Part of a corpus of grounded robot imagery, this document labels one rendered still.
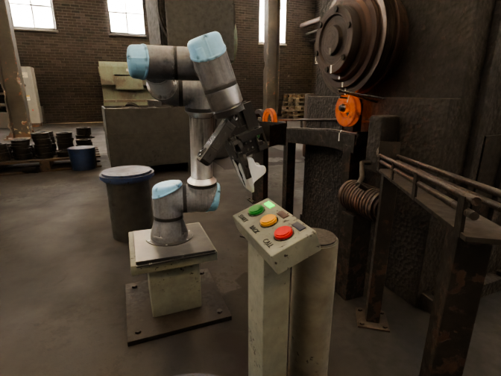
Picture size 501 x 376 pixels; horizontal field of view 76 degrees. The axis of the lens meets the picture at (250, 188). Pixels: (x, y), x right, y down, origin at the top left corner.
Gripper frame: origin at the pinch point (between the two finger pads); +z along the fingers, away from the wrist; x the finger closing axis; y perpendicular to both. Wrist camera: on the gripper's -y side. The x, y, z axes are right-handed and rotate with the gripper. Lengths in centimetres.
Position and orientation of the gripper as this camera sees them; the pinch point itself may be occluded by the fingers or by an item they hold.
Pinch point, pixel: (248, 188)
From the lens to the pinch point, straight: 79.4
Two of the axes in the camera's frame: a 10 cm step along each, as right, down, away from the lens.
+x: -3.7, -2.6, 8.9
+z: 3.2, 8.7, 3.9
